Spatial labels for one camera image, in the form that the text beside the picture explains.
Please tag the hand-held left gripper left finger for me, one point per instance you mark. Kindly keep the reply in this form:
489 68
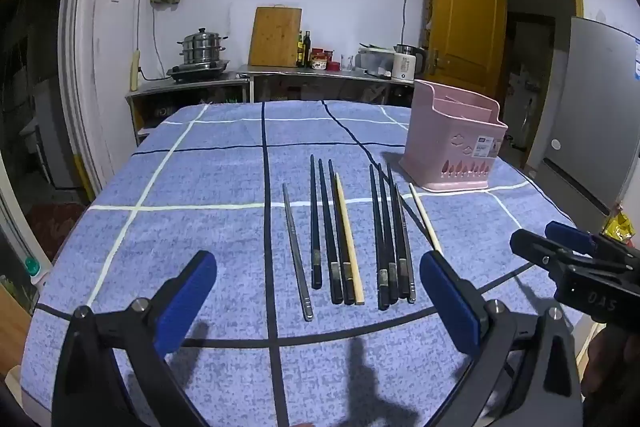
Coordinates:
187 302

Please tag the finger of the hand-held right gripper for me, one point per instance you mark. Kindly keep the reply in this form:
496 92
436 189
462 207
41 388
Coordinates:
532 247
567 232

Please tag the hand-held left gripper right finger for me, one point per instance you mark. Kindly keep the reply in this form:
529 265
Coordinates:
450 302

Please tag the light wooden chopstick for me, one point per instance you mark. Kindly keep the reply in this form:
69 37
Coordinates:
425 219
350 242

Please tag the silver metal chopstick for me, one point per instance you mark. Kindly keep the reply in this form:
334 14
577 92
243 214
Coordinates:
296 252

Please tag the pink plastic utensil holder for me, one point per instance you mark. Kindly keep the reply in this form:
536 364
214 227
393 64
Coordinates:
450 147

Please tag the person's right hand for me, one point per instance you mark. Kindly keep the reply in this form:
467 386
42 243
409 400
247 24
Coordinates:
612 367

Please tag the yellow plastic bag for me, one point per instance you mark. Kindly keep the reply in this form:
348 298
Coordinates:
619 229

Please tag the blue checked tablecloth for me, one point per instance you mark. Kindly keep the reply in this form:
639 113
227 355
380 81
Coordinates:
200 177

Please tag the silver refrigerator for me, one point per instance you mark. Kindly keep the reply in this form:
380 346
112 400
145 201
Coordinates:
590 107

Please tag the green-capped bottle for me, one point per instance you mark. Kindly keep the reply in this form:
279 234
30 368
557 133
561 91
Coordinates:
34 267

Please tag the low metal shelf unit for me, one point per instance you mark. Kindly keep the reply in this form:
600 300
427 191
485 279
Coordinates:
150 107

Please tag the white electric kettle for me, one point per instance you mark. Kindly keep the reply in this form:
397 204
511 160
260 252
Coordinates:
404 67

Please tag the black induction cooker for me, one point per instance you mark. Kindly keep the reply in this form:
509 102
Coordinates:
200 71

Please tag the yellow wooden door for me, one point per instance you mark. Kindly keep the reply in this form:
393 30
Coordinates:
465 22

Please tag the beige power strip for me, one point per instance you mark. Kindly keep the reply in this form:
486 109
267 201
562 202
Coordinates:
134 72

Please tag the clear plastic food container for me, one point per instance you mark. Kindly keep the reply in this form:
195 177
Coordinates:
375 59

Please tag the stainless steel steamer pot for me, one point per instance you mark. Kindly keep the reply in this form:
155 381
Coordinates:
202 47

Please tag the steel kitchen table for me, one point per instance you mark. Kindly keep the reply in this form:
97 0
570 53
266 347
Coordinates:
310 74

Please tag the red round container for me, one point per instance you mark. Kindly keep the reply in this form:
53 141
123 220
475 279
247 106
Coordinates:
333 66

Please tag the dark oil bottle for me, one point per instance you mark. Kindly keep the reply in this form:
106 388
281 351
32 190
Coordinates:
307 52
300 52

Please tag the red-lidded sauce jar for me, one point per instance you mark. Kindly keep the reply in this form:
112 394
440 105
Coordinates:
318 59

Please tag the wooden cutting board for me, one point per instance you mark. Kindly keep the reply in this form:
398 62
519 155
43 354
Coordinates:
275 37

